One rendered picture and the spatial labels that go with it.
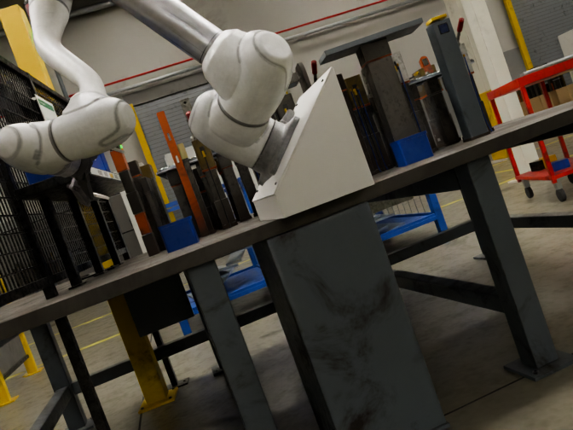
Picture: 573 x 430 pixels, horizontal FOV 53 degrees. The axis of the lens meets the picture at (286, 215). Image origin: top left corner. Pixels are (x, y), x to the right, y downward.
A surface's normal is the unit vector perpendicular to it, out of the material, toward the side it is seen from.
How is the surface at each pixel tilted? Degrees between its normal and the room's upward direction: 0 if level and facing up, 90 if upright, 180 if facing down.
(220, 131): 115
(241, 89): 110
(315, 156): 90
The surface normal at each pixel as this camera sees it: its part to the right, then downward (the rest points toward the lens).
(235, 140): -0.12, 0.72
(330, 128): 0.21, -0.03
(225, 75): -0.43, 0.51
